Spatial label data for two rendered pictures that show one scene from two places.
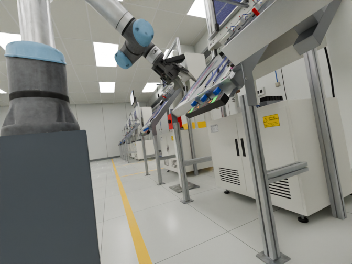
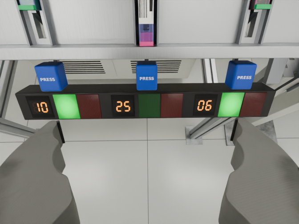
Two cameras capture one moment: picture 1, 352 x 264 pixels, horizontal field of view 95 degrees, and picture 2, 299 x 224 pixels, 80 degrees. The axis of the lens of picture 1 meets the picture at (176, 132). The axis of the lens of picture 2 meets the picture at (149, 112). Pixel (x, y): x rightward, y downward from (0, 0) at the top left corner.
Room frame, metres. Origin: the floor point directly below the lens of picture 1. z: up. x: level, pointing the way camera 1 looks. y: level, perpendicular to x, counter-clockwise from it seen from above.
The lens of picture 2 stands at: (0.80, -0.08, 0.88)
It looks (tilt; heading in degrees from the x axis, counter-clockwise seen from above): 73 degrees down; 290
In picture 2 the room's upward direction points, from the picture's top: 2 degrees clockwise
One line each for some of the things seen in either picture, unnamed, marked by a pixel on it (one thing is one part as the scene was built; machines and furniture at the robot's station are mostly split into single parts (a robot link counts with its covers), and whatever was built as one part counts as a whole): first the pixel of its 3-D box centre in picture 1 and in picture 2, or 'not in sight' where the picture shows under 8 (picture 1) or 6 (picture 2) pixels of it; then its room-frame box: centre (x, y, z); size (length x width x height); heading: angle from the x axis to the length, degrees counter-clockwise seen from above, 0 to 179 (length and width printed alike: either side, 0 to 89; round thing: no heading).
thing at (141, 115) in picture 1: (142, 131); not in sight; (5.54, 1.15, 0.95); 1.36 x 0.82 x 1.90; 113
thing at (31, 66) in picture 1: (39, 73); not in sight; (0.41, 0.33, 0.72); 0.13 x 0.12 x 0.14; 35
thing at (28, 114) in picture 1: (43, 117); not in sight; (0.40, 0.32, 0.60); 0.15 x 0.15 x 0.10
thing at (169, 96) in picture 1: (174, 130); not in sight; (2.47, 0.02, 0.66); 1.01 x 0.73 x 1.31; 113
